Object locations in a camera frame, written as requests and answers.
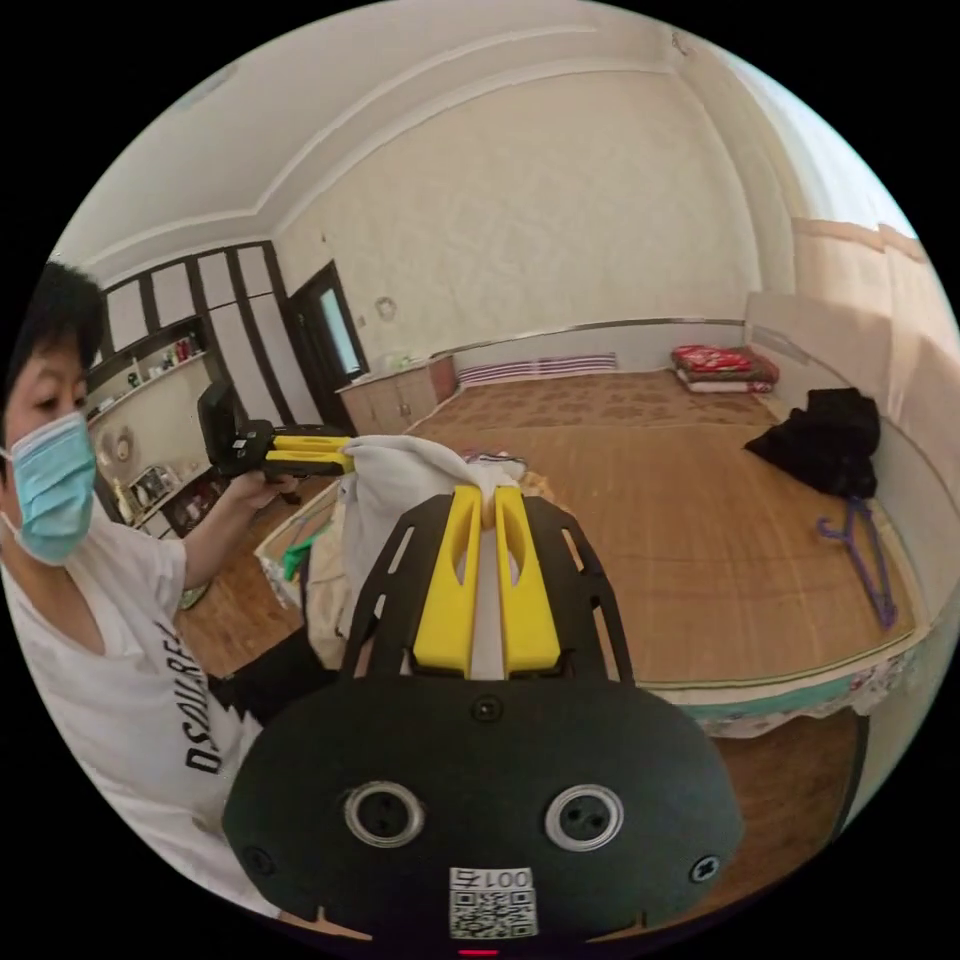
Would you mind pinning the person's left hand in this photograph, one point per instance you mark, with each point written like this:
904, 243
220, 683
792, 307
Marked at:
259, 491

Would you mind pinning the person's left forearm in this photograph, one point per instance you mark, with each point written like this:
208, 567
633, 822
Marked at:
214, 540

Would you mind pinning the bed with woven mat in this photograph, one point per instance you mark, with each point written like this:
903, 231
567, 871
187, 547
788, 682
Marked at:
675, 525

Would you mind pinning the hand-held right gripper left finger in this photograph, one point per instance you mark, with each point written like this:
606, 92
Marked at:
448, 600

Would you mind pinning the white short sleeve shirt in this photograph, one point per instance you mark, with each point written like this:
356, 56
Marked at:
397, 487

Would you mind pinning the white and dark wall cupboard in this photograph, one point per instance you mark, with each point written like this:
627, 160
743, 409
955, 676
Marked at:
180, 352

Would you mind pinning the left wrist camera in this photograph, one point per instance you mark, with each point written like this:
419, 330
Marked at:
217, 412

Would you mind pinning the low wooden cabinet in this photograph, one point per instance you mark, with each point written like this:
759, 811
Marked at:
397, 401

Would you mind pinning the black garment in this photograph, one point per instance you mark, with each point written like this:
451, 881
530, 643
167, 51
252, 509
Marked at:
821, 442

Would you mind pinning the dark door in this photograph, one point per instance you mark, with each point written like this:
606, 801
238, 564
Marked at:
322, 337

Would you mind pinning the folded red blanket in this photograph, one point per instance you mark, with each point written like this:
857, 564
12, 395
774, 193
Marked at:
724, 366

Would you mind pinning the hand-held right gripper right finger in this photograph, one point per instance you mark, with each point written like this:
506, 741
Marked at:
529, 607

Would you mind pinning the pale pink curtain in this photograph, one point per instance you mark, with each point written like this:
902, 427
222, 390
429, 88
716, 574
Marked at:
870, 300

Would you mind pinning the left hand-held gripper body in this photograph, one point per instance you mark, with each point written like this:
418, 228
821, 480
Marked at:
247, 450

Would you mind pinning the striped pillow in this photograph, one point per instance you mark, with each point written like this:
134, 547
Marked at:
536, 367

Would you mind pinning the round wall ornament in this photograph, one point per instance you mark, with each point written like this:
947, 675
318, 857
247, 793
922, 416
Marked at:
385, 307

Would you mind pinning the purple clothes hanger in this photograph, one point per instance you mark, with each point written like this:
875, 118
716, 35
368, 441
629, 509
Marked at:
866, 562

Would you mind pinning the person's body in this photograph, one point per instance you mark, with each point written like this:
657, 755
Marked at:
90, 637

